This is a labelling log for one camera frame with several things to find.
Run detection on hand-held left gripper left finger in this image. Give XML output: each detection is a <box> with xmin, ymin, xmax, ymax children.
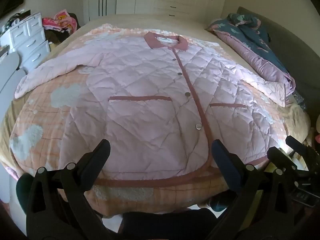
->
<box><xmin>26</xmin><ymin>139</ymin><xmax>118</xmax><ymax>240</ymax></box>

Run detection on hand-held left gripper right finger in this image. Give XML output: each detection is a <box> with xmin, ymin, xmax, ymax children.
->
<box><xmin>207</xmin><ymin>139</ymin><xmax>295</xmax><ymax>240</ymax></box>

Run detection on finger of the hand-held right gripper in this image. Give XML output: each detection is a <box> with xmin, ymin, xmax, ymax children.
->
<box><xmin>286</xmin><ymin>135</ymin><xmax>320</xmax><ymax>161</ymax></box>
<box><xmin>267</xmin><ymin>146</ymin><xmax>297</xmax><ymax>173</ymax></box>

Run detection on pink quilted jacket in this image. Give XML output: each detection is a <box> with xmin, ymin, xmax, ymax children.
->
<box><xmin>14</xmin><ymin>32</ymin><xmax>287</xmax><ymax>188</ymax></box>

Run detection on dark clothes pile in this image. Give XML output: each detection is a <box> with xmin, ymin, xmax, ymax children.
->
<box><xmin>45</xmin><ymin>12</ymin><xmax>82</xmax><ymax>46</ymax></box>

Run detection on peach printed blanket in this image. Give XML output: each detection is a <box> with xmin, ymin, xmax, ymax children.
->
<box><xmin>9</xmin><ymin>23</ymin><xmax>288</xmax><ymax>217</ymax></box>

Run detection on person's dark pants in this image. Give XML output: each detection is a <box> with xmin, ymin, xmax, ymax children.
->
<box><xmin>120</xmin><ymin>205</ymin><xmax>227</xmax><ymax>240</ymax></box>

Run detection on grey padded headboard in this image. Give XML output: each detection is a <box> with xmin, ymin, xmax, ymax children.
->
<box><xmin>236</xmin><ymin>6</ymin><xmax>320</xmax><ymax>122</ymax></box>

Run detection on blue floral quilt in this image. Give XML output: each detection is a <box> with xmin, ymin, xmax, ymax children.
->
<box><xmin>206</xmin><ymin>12</ymin><xmax>297</xmax><ymax>107</ymax></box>

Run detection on white rounded chair back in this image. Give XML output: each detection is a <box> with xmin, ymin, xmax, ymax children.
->
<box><xmin>0</xmin><ymin>51</ymin><xmax>27</xmax><ymax>103</ymax></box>

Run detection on bed with beige sheet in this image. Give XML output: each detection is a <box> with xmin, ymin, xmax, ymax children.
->
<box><xmin>0</xmin><ymin>14</ymin><xmax>313</xmax><ymax>205</ymax></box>

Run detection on white drawer dresser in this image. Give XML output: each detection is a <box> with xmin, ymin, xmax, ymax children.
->
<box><xmin>0</xmin><ymin>12</ymin><xmax>51</xmax><ymax>72</ymax></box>

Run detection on pink printed cloth pile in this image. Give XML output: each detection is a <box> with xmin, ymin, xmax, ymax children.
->
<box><xmin>42</xmin><ymin>9</ymin><xmax>81</xmax><ymax>33</ymax></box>

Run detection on white door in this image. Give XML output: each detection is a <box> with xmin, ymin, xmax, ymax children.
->
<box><xmin>88</xmin><ymin>0</ymin><xmax>118</xmax><ymax>23</ymax></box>

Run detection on dark patterned cloth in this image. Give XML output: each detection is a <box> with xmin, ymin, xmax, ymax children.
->
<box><xmin>0</xmin><ymin>9</ymin><xmax>31</xmax><ymax>32</ymax></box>

